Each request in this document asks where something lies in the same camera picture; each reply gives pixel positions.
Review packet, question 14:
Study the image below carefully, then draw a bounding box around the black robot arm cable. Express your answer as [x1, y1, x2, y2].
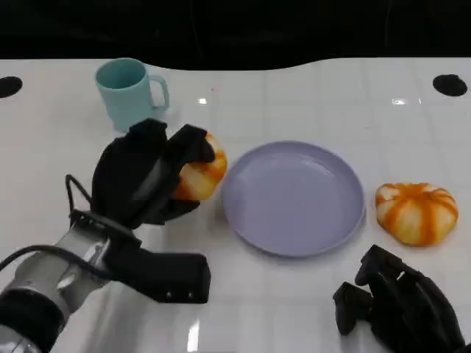
[0, 243, 111, 279]

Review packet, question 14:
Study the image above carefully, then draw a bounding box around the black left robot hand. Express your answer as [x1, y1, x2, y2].
[91, 118, 217, 231]

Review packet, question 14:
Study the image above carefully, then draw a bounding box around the orange and white toy bread roll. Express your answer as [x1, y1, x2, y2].
[375, 182, 459, 247]
[171, 132, 229, 202]

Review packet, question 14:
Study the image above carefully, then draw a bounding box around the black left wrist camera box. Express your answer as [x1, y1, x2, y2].
[105, 235, 212, 304]

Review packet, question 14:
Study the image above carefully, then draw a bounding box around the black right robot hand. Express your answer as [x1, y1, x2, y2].
[333, 244, 465, 353]

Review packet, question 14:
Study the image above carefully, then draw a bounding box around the lilac plate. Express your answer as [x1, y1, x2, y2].
[220, 140, 366, 258]

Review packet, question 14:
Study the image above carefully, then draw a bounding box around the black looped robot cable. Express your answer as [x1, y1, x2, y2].
[65, 174, 93, 218]

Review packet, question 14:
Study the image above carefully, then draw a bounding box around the pale green mug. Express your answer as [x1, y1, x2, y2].
[95, 57, 170, 132]

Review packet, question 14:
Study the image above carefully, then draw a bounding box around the black table grommet hole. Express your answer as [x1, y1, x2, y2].
[0, 76, 24, 99]
[432, 74, 469, 98]

